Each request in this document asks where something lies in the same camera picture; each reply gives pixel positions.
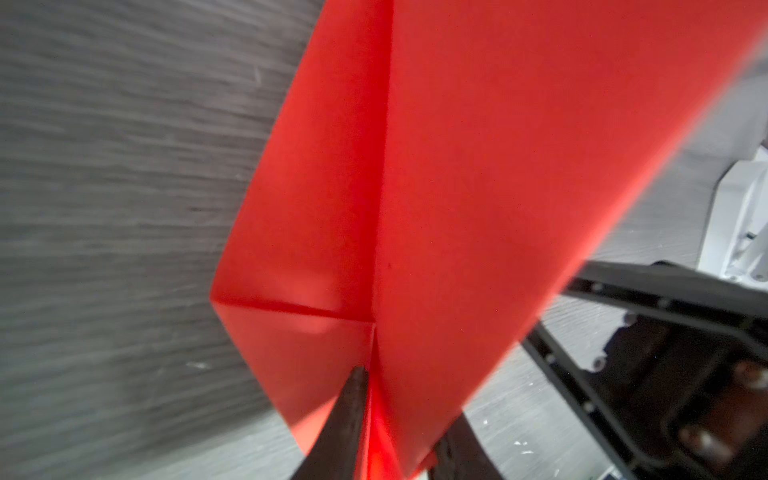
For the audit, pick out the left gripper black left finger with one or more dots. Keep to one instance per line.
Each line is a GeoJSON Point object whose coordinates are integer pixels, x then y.
{"type": "Point", "coordinates": [334, 456]}

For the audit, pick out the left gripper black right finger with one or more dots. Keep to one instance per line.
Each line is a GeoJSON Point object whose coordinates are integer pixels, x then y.
{"type": "Point", "coordinates": [460, 456]}

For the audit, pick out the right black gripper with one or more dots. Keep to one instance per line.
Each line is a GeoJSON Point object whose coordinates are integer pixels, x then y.
{"type": "Point", "coordinates": [680, 391]}

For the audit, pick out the red square paper sheet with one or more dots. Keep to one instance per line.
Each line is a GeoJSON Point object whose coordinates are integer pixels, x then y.
{"type": "Point", "coordinates": [437, 172]}

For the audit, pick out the white rectangular box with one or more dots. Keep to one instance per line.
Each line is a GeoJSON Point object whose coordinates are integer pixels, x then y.
{"type": "Point", "coordinates": [734, 246]}

